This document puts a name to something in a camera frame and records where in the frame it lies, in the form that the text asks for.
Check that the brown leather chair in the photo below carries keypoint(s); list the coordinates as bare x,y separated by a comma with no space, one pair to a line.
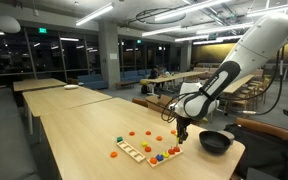
273,130

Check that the black bowl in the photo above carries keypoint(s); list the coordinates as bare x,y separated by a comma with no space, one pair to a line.
214,142

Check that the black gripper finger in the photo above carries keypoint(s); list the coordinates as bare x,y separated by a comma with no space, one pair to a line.
185,137
180,141

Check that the white plate far table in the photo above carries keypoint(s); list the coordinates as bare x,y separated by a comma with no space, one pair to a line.
70,87

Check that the orange disc near tray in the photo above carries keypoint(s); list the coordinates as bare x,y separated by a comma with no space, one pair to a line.
148,149

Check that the orange disc centre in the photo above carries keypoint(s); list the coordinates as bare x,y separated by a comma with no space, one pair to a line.
159,138

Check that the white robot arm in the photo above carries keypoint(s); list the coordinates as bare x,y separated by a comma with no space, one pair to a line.
261,41

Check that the wooden peg board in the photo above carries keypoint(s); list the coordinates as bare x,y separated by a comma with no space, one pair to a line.
164,156

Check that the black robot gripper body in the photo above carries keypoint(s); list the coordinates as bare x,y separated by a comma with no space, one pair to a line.
182,124

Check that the yellow block near tray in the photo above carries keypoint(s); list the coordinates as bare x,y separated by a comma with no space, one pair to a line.
144,144

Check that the far wooden table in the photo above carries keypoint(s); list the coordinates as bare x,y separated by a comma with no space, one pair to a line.
34,84

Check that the green block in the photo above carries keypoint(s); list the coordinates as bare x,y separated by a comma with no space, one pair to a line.
119,139

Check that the wooden slotted tray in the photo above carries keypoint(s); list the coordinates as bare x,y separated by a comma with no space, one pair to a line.
131,151

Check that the orange disc far middle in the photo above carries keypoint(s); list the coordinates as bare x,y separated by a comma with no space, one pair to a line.
131,133

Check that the orange disc near bowl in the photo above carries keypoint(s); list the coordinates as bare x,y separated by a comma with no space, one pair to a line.
173,132

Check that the orange disc far left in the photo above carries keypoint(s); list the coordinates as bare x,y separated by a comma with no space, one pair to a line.
113,154

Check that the grey bench seat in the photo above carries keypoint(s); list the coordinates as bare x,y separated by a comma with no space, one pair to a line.
16,160

